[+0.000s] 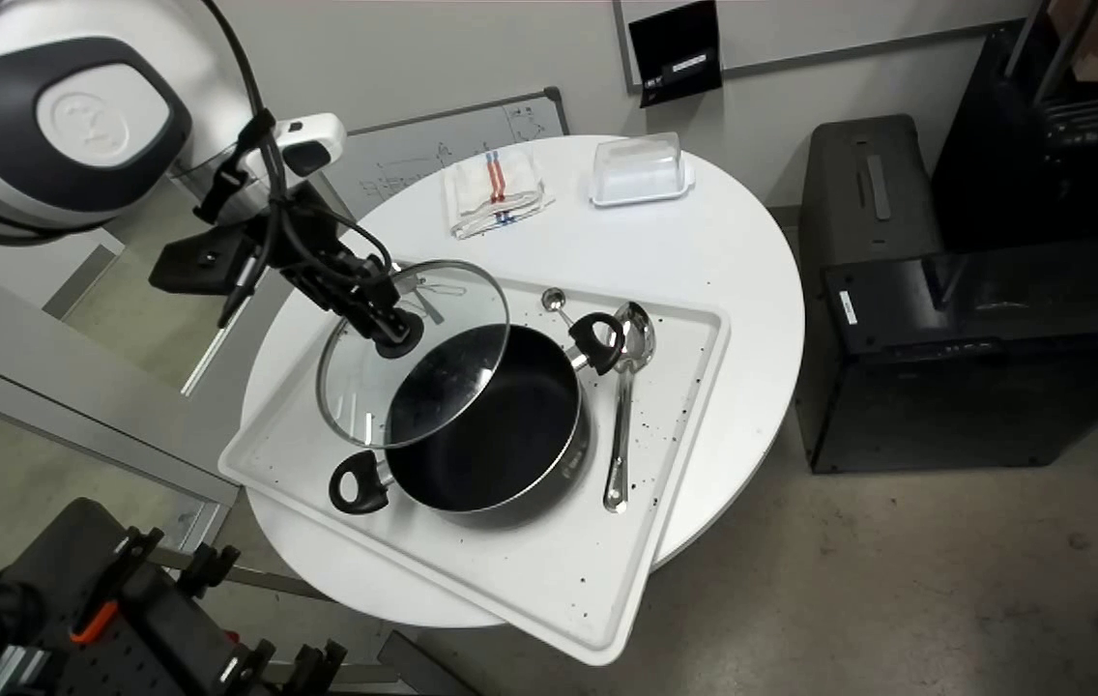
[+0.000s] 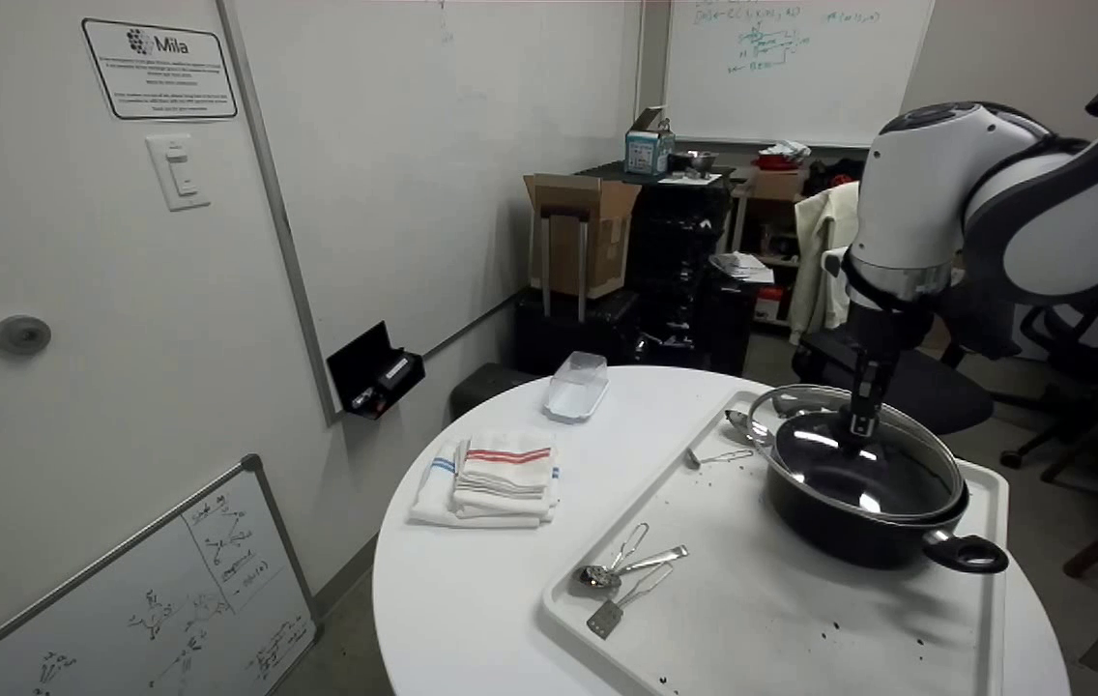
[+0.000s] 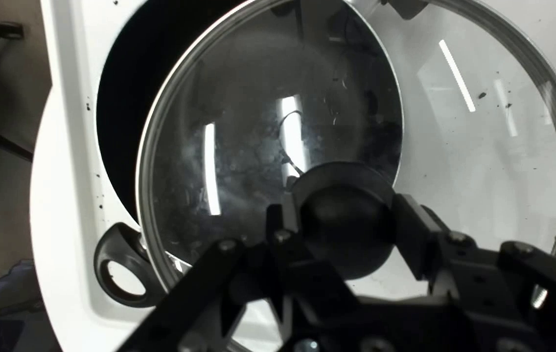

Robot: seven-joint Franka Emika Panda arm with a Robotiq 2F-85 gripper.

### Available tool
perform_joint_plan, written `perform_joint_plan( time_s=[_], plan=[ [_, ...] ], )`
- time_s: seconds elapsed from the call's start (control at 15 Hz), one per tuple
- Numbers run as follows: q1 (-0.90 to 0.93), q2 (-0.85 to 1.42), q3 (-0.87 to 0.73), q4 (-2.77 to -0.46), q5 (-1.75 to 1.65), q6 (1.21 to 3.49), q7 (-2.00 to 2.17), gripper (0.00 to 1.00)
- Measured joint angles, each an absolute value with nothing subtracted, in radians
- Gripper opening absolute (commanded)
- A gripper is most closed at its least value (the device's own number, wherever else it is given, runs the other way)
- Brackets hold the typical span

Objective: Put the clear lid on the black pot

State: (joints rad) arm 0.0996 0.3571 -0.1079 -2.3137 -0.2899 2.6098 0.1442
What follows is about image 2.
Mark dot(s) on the black pot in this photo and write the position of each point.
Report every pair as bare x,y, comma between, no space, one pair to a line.
859,536

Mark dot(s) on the black case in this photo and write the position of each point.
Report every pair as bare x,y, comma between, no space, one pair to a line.
569,335

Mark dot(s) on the large wall whiteboard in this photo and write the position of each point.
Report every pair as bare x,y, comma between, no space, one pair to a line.
447,157

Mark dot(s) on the small cardboard box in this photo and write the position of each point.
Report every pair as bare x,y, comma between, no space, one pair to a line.
775,183

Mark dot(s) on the small whiteboard with drawings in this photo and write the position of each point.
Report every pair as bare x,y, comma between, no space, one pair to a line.
175,604

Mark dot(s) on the clear plastic container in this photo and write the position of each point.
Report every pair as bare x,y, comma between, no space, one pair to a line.
574,389

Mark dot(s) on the white wall sign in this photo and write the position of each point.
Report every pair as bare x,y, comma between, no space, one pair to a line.
163,67

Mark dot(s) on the black office chair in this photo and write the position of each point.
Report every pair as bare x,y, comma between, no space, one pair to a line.
936,393

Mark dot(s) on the black marker holder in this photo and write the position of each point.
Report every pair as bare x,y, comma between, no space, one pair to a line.
369,369

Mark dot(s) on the beige jacket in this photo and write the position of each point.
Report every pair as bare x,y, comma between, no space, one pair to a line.
823,255

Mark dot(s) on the clear glass lid black knob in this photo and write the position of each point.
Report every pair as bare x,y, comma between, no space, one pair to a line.
819,449

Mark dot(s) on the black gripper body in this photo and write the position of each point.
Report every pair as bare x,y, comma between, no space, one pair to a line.
891,323

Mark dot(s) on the whiteboard with green writing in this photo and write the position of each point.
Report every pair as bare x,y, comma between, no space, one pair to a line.
804,80

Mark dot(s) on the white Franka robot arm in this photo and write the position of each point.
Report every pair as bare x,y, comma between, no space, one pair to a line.
920,193

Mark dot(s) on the black round stool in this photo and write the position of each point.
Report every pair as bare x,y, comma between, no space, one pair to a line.
488,389

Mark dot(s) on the large silver spoon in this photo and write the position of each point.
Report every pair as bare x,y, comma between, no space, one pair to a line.
743,428

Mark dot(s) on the white plastic tray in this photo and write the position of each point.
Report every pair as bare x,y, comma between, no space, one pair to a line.
755,604

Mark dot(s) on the large cardboard box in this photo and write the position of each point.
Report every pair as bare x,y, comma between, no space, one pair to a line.
601,235

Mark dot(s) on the round grey wall knob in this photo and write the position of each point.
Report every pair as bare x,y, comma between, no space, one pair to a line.
19,335

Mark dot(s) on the long thin silver measuring spoon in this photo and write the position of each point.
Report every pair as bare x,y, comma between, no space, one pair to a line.
704,455

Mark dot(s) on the black cabinet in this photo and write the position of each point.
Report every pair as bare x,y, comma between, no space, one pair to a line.
677,271

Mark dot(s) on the blue tissue box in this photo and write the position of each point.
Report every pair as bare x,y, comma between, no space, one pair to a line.
648,148

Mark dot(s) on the folded white towel red stripes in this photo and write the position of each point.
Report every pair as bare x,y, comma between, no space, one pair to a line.
493,483

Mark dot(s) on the white light switch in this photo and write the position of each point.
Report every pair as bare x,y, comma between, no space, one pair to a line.
180,174

